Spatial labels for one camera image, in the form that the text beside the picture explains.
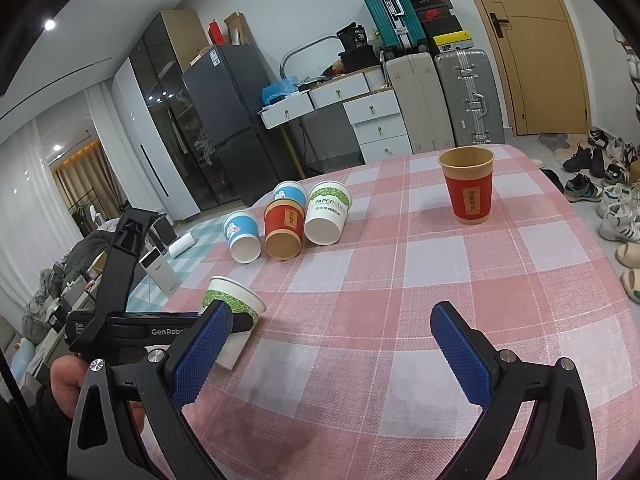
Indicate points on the white drawer desk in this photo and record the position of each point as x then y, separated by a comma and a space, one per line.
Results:
370, 105

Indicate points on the pink plaid tablecloth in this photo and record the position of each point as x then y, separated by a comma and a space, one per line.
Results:
343, 379

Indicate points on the glass door display cabinet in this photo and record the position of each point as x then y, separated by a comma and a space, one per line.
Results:
161, 121

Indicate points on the beige slipper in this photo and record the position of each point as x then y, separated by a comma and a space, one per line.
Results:
629, 255

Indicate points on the black white sneaker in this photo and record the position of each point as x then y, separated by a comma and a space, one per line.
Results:
582, 189

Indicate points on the front blue rabbit paper cup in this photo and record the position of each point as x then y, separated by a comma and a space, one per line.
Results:
242, 236

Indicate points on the upright red paper cup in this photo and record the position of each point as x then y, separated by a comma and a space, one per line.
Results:
468, 175

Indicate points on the black shoe boxes stack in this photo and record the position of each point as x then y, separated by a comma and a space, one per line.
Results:
442, 29

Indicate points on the dark grey refrigerator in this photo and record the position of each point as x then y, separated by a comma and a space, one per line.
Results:
225, 86

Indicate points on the teal suitcase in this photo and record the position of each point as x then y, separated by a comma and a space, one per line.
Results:
398, 26

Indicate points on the wooden door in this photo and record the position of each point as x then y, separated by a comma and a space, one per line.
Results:
539, 64

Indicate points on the white power bank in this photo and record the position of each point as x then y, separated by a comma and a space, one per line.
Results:
160, 272

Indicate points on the lying red paper cup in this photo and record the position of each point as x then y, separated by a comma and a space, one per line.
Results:
284, 228

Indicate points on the black bag on desk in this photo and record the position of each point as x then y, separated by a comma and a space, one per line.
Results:
357, 53

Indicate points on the person's left hand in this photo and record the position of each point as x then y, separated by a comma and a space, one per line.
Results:
68, 374

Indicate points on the beige suitcase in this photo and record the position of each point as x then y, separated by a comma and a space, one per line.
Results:
416, 83

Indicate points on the white paper roll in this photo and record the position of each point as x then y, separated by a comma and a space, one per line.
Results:
181, 245

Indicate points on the blue plastic bag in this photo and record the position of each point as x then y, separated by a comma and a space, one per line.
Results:
279, 90

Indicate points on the rear blue rabbit paper cup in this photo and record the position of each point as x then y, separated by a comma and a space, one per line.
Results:
291, 190

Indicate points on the white green paper cup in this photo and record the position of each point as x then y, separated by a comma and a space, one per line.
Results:
327, 211
247, 308

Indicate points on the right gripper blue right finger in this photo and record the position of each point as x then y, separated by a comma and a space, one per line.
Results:
558, 441

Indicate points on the teal plaid tablecloth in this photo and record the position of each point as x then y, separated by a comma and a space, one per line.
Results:
196, 250

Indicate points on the lying white green paper cup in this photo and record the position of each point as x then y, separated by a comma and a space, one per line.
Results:
327, 211

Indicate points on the blue rabbit paper cup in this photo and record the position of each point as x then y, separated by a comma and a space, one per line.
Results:
242, 236
291, 190

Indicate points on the silver aluminium suitcase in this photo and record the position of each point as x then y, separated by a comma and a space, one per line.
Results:
471, 96

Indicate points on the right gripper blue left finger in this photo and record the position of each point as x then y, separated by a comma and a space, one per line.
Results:
143, 369

